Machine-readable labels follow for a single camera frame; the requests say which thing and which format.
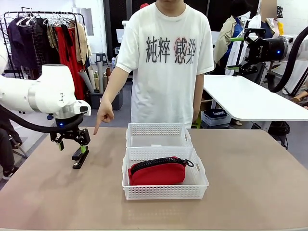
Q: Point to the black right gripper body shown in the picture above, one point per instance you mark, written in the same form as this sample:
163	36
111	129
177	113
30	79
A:
267	50

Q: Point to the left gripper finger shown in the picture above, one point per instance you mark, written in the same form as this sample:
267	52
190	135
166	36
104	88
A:
83	139
59	142

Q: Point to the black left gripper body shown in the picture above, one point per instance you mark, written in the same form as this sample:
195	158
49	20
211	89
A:
69	126

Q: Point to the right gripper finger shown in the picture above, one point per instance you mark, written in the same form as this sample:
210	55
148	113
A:
252	33
247	68

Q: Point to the black stapler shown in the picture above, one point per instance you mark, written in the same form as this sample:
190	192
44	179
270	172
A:
79	160

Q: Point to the red zippered pencil case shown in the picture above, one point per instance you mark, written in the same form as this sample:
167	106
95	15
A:
156	174

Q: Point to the person's left forearm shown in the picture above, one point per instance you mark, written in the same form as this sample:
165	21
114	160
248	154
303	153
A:
198	96

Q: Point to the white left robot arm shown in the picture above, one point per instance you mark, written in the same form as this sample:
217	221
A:
45	93

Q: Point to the person's right forearm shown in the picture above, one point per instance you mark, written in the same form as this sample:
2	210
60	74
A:
118	84

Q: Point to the person's right hand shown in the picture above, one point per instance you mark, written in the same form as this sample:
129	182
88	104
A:
104	113

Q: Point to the person's left hand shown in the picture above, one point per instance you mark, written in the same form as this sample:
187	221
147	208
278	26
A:
195	122

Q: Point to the background person in white coat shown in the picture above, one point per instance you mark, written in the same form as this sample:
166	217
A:
276	24

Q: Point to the white background table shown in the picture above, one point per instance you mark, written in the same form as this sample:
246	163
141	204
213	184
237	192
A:
240	101

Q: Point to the grey cardboard tube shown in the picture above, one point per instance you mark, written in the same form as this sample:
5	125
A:
87	80

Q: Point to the grey floor storage bin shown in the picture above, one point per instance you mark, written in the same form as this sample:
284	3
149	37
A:
115	101

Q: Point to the seated person in dark trousers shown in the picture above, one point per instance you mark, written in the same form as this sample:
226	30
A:
7	154

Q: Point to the clear storage bin dark contents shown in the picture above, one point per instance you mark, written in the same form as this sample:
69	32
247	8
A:
215	118

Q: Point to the black bag under table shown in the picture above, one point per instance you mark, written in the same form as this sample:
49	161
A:
279	131

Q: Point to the small white plastic basket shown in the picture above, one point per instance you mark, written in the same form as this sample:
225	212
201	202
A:
156	131

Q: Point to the black stool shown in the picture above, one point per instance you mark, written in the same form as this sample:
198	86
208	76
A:
101	59

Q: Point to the person in white printed t-shirt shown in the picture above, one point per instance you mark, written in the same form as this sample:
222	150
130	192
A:
168	84

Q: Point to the black clothes rack with garments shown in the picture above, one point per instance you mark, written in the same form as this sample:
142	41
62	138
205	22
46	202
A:
60	43

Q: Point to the large white plastic basket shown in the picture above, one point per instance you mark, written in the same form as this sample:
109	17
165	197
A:
163	192

